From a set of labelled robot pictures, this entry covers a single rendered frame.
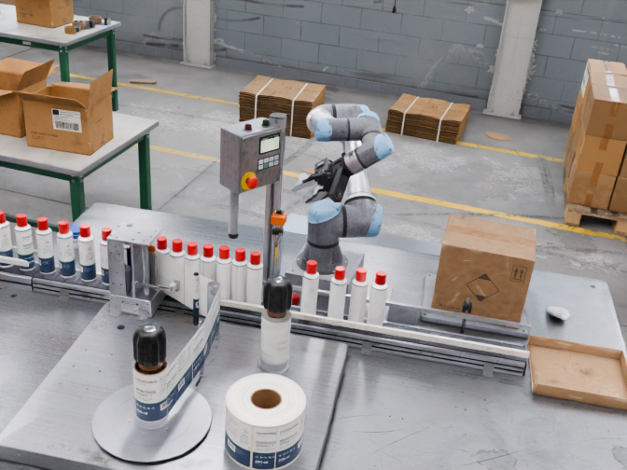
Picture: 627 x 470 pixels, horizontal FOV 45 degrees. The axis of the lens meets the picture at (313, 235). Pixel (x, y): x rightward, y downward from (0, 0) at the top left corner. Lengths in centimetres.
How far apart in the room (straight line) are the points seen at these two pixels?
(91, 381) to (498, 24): 592
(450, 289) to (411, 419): 56
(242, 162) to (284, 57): 576
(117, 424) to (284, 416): 46
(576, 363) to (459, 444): 60
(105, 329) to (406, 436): 97
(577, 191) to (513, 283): 296
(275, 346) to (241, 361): 15
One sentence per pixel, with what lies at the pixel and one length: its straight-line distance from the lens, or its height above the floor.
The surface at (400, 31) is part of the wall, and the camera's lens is 762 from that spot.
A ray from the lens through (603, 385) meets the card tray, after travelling 255.
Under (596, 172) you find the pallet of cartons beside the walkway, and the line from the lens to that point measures 544.
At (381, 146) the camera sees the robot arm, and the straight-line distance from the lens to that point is 242.
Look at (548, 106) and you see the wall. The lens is 764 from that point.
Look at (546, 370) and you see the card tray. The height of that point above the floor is 83.
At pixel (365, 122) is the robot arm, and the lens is 250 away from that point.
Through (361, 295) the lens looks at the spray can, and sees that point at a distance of 239.
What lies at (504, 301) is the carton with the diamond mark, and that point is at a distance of 261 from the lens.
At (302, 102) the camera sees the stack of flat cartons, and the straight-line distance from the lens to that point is 633.
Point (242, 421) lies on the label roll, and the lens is 188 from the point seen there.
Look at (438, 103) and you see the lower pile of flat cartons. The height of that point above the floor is 20.
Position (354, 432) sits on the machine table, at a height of 83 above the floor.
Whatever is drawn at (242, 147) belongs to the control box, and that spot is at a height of 144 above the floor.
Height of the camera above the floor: 228
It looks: 28 degrees down
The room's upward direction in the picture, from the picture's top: 5 degrees clockwise
